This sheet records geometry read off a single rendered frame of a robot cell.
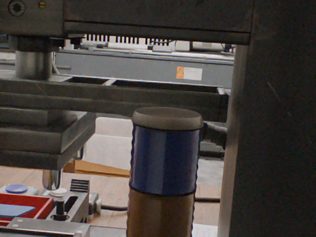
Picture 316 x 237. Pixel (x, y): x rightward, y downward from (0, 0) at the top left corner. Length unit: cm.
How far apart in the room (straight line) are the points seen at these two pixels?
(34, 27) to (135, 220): 27
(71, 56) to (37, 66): 465
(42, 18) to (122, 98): 11
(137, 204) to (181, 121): 5
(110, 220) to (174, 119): 68
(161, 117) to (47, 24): 26
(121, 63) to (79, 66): 42
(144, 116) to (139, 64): 477
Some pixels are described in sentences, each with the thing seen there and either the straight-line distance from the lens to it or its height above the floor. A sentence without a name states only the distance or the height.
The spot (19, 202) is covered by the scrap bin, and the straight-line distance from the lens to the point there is 87.
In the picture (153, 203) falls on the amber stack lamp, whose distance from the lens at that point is 27.
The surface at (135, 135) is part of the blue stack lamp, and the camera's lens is 27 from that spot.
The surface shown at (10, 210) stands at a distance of 79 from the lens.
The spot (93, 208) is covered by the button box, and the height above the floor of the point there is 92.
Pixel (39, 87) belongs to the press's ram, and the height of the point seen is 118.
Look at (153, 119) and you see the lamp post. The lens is 26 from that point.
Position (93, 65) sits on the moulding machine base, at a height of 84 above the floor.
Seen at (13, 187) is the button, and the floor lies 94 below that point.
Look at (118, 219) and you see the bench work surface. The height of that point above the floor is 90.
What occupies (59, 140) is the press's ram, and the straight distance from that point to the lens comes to 47.
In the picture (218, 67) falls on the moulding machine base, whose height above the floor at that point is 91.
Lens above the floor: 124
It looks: 11 degrees down
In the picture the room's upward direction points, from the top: 4 degrees clockwise
